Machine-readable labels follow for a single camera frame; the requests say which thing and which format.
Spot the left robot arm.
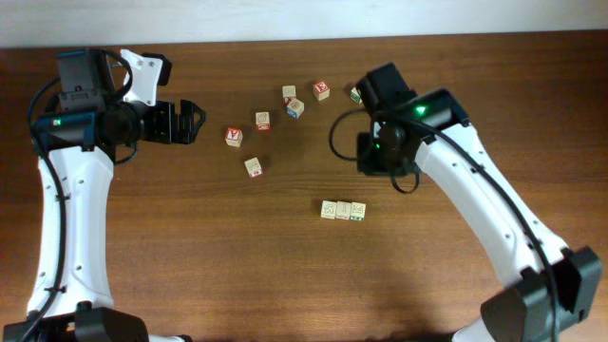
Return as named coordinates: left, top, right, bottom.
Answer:
left=3, top=48, right=206, bottom=341

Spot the red letter A block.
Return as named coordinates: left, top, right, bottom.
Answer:
left=225, top=127, right=243, bottom=147

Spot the cream block red drawing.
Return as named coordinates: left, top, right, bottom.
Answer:
left=320, top=200, right=337, bottom=219

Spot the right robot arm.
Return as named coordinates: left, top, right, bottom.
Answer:
left=358, top=86, right=602, bottom=341

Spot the green letter R block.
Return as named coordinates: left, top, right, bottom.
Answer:
left=350, top=87, right=362, bottom=105

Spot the green edged letter block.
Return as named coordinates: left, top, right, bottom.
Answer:
left=350, top=202, right=367, bottom=221

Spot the K picture red block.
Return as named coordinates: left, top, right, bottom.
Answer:
left=244, top=158, right=263, bottom=179

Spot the snail picture red block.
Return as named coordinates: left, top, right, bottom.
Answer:
left=255, top=112, right=271, bottom=131

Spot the red letter E block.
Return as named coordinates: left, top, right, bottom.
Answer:
left=313, top=81, right=331, bottom=101

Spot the blue letter D block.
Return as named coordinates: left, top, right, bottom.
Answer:
left=286, top=98, right=305, bottom=119

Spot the cream block red side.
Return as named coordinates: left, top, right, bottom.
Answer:
left=281, top=85, right=296, bottom=105

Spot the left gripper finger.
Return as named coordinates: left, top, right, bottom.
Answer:
left=177, top=113, right=206, bottom=144
left=180, top=100, right=206, bottom=124

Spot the plain cream yellow block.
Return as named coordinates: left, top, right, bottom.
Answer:
left=335, top=201, right=352, bottom=220

